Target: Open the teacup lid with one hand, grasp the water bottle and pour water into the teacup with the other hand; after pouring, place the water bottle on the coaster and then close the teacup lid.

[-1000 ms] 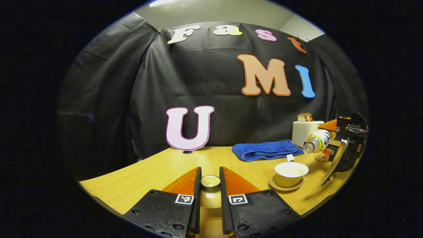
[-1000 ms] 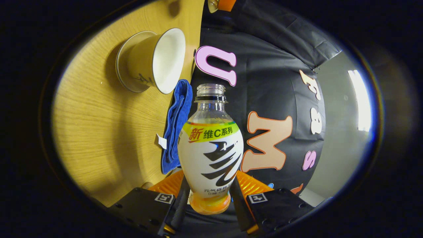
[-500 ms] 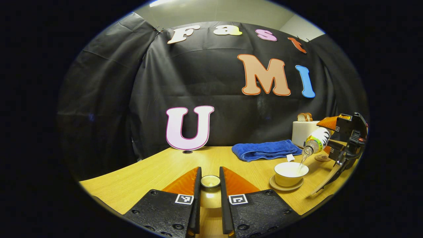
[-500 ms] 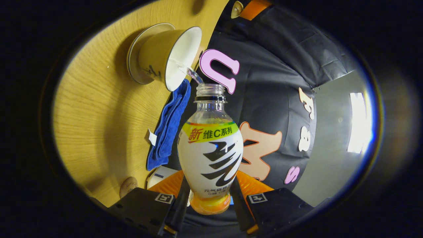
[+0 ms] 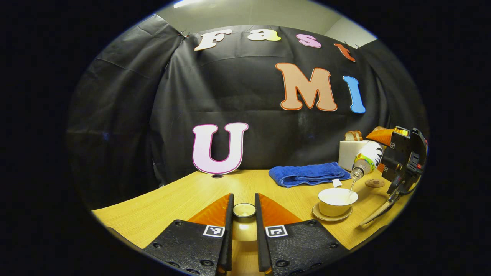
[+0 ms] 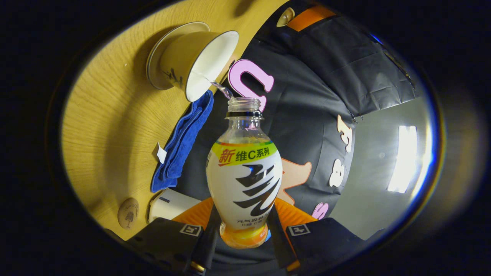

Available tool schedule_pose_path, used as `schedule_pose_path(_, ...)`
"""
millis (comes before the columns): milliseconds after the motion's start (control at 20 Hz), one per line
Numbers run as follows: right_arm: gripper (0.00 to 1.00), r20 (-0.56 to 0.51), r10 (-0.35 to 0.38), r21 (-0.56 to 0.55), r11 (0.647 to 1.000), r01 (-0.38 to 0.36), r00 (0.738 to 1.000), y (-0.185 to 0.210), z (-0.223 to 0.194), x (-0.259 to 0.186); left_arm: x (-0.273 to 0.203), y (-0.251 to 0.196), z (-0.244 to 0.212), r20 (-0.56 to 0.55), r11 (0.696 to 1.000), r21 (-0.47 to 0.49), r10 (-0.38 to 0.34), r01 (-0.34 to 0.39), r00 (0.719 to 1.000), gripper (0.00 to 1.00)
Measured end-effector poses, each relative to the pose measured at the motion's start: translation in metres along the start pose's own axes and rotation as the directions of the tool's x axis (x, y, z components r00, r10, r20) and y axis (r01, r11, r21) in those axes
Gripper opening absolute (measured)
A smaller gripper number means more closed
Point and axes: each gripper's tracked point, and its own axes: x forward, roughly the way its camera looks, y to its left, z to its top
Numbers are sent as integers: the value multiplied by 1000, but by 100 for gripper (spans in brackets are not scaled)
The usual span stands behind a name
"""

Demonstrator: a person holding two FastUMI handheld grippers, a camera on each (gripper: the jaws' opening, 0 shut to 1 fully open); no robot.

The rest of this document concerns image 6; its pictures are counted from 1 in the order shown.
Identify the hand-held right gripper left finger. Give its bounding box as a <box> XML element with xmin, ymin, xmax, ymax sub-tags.
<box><xmin>127</xmin><ymin>197</ymin><xmax>221</xmax><ymax>274</ymax></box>

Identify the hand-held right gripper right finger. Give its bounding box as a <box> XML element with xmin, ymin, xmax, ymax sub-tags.
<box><xmin>267</xmin><ymin>197</ymin><xmax>365</xmax><ymax>273</ymax></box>

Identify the pale yellow teacup lid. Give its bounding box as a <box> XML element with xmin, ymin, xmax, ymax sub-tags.
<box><xmin>276</xmin><ymin>7</ymin><xmax>295</xmax><ymax>28</ymax></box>

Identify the round cork coaster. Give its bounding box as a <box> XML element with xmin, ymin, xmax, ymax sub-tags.
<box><xmin>117</xmin><ymin>198</ymin><xmax>139</xmax><ymax>229</ymax></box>

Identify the clear water bottle white label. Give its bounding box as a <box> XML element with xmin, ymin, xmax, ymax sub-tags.
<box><xmin>206</xmin><ymin>97</ymin><xmax>283</xmax><ymax>249</ymax></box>

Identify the pale yellow ceramic teacup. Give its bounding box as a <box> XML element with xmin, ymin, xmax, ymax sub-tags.
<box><xmin>159</xmin><ymin>31</ymin><xmax>239</xmax><ymax>102</ymax></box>

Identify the white toaster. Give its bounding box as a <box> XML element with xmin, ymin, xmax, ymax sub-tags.
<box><xmin>148</xmin><ymin>188</ymin><xmax>202</xmax><ymax>224</ymax></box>

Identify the black backdrop cloth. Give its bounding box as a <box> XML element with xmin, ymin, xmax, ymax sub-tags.
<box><xmin>169</xmin><ymin>0</ymin><xmax>419</xmax><ymax>265</ymax></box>

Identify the blue folded towel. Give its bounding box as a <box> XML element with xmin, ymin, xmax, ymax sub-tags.
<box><xmin>151</xmin><ymin>90</ymin><xmax>214</xmax><ymax>193</ymax></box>

